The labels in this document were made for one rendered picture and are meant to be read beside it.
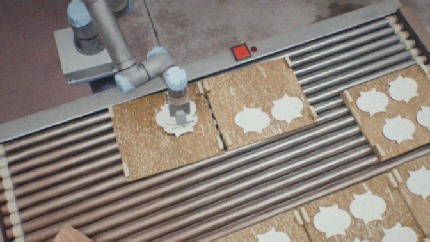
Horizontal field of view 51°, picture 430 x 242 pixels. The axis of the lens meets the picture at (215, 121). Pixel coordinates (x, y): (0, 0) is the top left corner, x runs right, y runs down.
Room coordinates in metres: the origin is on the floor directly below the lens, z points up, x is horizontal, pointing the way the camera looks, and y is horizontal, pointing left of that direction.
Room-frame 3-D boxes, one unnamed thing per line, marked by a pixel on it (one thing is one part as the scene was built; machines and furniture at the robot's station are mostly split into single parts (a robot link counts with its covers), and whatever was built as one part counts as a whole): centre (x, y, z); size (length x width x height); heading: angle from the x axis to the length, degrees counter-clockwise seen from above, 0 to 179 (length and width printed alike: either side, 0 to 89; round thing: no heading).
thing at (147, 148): (0.74, 0.20, 0.93); 0.41 x 0.35 x 0.02; 112
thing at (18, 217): (0.74, -0.11, 0.90); 1.95 x 0.05 x 0.05; 116
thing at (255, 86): (0.91, -0.18, 0.93); 0.41 x 0.35 x 0.02; 114
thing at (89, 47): (1.13, 0.59, 1.01); 0.15 x 0.15 x 0.10
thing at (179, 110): (0.77, 0.15, 1.08); 0.12 x 0.09 x 0.16; 15
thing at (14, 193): (0.83, -0.06, 0.90); 1.95 x 0.05 x 0.05; 116
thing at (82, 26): (1.14, 0.58, 1.12); 0.13 x 0.12 x 0.14; 128
